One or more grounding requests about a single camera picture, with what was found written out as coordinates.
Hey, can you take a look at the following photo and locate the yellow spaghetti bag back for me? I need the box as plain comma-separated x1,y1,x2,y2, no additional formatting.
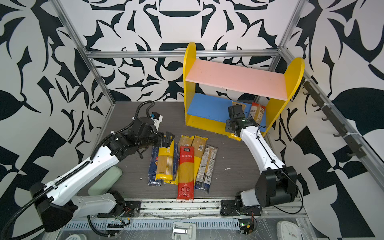
192,136,208,181

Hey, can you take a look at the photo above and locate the white latch bracket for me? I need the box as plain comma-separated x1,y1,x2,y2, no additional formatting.
171,222,197,240

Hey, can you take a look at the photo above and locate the blue Barilla pasta box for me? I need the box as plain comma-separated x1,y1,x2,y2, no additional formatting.
148,144,179,186

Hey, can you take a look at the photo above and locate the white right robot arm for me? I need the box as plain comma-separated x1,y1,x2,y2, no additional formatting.
226,118,304,215

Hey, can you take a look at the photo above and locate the yellow pink blue shelf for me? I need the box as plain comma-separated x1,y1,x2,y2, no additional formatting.
183,42,305,137

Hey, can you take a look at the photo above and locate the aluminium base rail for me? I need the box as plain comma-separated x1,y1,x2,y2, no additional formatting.
128,198,307,219

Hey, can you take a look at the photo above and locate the aluminium cage frame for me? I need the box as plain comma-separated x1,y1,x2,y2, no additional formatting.
49,0,384,190

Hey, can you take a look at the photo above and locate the yellow spaghetti bag front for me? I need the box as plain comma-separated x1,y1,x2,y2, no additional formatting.
226,104,246,141

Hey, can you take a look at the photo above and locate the white clock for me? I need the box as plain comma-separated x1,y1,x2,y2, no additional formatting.
277,221,302,240
65,234,88,240

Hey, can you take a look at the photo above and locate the yellow spaghetti bag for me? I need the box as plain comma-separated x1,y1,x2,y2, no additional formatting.
226,104,246,141
155,140,175,181
192,136,208,181
164,134,195,186

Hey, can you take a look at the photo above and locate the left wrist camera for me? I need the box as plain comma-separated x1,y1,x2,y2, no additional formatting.
150,112,163,130

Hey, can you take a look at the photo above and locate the white cable duct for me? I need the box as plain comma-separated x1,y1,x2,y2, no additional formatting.
61,219,240,231

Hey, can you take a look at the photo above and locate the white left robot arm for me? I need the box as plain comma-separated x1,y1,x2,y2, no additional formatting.
1,114,175,240

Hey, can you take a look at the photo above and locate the white clock right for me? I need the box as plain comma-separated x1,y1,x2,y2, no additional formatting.
277,221,302,240

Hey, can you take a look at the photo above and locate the small red spaghetti bag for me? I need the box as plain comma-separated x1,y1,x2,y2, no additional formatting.
250,103,266,125

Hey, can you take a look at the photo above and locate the green pad left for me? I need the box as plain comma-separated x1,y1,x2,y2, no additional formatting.
88,166,123,196

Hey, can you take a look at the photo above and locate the clear white label spaghetti bag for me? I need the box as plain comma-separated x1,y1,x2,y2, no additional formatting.
195,145,218,193

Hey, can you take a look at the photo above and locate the long red spaghetti bag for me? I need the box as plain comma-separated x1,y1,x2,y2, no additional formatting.
177,147,194,201

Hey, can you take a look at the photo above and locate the white clock left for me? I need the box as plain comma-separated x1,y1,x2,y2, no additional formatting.
65,234,88,240

